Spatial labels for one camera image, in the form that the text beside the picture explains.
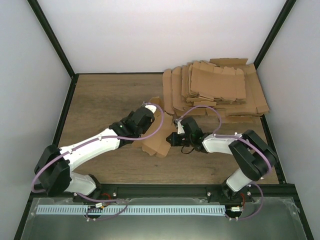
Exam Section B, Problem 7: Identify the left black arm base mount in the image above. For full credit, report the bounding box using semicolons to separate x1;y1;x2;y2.
70;188;119;204

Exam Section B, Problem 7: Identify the light blue slotted cable duct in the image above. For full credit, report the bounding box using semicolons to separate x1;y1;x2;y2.
35;204;226;216

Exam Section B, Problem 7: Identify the black frame post right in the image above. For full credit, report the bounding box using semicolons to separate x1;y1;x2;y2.
253;0;296;70

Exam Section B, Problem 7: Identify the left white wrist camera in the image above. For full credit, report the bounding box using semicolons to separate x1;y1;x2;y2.
141;103;157;114

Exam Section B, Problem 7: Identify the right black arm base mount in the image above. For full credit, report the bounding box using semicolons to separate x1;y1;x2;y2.
205;184;253;204

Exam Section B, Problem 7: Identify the stack of flat cardboard blanks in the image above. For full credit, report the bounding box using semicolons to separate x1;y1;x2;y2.
162;58;270;122

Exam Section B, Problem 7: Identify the brown cardboard box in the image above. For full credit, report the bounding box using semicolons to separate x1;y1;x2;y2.
132;96;177;158

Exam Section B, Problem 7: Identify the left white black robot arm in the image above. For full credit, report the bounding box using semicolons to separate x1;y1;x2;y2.
32;104;157;202

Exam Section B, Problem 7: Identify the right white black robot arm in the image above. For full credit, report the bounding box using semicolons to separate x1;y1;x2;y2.
166;117;279;202

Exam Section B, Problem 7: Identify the black frame post left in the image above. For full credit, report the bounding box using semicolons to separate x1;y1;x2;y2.
26;0;76;78

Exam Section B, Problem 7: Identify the clear plastic sheet cover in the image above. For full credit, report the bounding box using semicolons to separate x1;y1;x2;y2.
15;197;307;240

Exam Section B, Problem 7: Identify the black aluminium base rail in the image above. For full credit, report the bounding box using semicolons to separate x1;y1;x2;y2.
32;183;296;201

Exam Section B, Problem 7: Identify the black frame post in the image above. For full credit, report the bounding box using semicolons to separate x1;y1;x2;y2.
253;0;296;70
26;0;76;78

